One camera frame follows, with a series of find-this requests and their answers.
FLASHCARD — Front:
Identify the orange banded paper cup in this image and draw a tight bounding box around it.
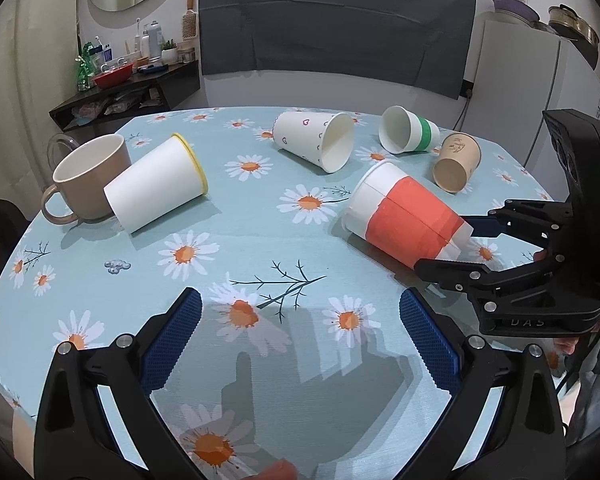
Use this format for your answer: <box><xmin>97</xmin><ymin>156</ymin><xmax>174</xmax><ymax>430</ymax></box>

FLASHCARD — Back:
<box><xmin>342</xmin><ymin>160</ymin><xmax>474</xmax><ymax>269</ymax></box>

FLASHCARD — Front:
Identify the brown kraft paper cup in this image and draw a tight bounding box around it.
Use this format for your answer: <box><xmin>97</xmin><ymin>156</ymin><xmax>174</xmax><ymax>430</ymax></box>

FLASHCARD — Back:
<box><xmin>432</xmin><ymin>132</ymin><xmax>481</xmax><ymax>194</ymax></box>

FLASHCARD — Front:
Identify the green banded paper cup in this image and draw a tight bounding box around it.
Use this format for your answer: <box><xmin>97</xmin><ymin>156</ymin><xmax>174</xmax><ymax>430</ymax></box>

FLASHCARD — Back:
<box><xmin>379</xmin><ymin>105</ymin><xmax>440</xmax><ymax>155</ymax></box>

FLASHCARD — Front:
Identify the white heart print paper cup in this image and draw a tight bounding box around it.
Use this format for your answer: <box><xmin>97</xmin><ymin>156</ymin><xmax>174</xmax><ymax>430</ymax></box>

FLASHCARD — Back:
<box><xmin>272</xmin><ymin>112</ymin><xmax>354</xmax><ymax>174</ymax></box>

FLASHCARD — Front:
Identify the white yellow rim paper cup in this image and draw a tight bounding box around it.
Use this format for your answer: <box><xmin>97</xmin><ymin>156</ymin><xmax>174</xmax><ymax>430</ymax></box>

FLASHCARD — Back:
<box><xmin>104</xmin><ymin>132</ymin><xmax>209</xmax><ymax>233</ymax></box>

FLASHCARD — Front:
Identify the person's right hand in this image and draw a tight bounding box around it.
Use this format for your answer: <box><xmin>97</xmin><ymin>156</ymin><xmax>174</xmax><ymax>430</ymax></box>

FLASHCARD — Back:
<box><xmin>553</xmin><ymin>337</ymin><xmax>580</xmax><ymax>356</ymax></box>

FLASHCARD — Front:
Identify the person's left hand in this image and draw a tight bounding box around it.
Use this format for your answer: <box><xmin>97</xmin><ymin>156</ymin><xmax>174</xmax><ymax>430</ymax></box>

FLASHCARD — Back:
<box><xmin>247</xmin><ymin>460</ymin><xmax>298</xmax><ymax>480</ymax></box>

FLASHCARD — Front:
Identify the white refrigerator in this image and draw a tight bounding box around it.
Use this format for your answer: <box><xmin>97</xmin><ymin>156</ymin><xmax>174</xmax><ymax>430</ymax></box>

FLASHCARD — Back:
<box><xmin>463</xmin><ymin>21</ymin><xmax>600</xmax><ymax>200</ymax></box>

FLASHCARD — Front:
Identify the steel pot on fridge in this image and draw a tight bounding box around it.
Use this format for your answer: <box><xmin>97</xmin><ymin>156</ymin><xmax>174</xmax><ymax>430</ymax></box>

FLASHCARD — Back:
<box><xmin>548</xmin><ymin>4</ymin><xmax>600</xmax><ymax>68</ymax></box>

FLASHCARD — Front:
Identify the blue daisy print tablecloth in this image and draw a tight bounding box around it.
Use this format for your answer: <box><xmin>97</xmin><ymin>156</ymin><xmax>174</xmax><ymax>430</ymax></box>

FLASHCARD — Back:
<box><xmin>0</xmin><ymin>105</ymin><xmax>571</xmax><ymax>480</ymax></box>

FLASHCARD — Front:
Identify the purple pot on fridge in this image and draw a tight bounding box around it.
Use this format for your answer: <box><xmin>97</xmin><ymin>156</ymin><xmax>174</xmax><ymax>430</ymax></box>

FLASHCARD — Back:
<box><xmin>492</xmin><ymin>0</ymin><xmax>540</xmax><ymax>23</ymax></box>

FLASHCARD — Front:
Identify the dark grey cloth covered screen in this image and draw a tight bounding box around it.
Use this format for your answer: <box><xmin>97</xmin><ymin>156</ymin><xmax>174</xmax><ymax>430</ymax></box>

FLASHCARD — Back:
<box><xmin>198</xmin><ymin>0</ymin><xmax>477</xmax><ymax>99</ymax></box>

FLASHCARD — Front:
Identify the beige ceramic mug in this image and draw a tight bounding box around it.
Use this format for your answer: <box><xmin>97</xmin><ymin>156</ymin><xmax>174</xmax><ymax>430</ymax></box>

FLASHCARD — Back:
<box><xmin>41</xmin><ymin>133</ymin><xmax>132</xmax><ymax>226</ymax></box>

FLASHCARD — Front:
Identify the green glass figurine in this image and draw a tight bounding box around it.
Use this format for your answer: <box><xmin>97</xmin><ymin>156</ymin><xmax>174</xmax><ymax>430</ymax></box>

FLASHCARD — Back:
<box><xmin>76</xmin><ymin>42</ymin><xmax>95</xmax><ymax>92</ymax></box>

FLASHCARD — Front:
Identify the red bowl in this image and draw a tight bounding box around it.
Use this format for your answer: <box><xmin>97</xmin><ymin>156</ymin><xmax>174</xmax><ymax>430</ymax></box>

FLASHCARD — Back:
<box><xmin>94</xmin><ymin>63</ymin><xmax>134</xmax><ymax>90</ymax></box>

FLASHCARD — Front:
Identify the beige curtain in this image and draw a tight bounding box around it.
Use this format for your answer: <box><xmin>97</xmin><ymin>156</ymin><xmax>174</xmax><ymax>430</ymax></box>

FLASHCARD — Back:
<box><xmin>0</xmin><ymin>0</ymin><xmax>78</xmax><ymax>218</ymax></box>

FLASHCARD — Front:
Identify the small potted plant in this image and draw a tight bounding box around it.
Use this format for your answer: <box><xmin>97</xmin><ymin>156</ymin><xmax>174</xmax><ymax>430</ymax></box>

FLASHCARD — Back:
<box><xmin>161</xmin><ymin>39</ymin><xmax>178</xmax><ymax>65</ymax></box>

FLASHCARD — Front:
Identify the wooden brush hanging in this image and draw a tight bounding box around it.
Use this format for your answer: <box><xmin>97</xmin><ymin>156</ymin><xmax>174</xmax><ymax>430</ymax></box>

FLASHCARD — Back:
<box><xmin>182</xmin><ymin>0</ymin><xmax>198</xmax><ymax>40</ymax></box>

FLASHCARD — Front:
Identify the white spray bottle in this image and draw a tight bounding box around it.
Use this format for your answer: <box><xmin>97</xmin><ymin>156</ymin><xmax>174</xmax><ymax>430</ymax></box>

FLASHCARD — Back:
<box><xmin>147</xmin><ymin>20</ymin><xmax>162</xmax><ymax>58</ymax></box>

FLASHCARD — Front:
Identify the black power cable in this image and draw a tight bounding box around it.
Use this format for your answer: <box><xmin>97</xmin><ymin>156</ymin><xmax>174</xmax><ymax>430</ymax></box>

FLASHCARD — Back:
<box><xmin>452</xmin><ymin>90</ymin><xmax>474</xmax><ymax>134</ymax></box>

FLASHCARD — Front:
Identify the black wall shelf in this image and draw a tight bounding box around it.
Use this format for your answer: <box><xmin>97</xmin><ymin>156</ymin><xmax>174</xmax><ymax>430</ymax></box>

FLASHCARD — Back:
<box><xmin>50</xmin><ymin>62</ymin><xmax>200</xmax><ymax>132</ymax></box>

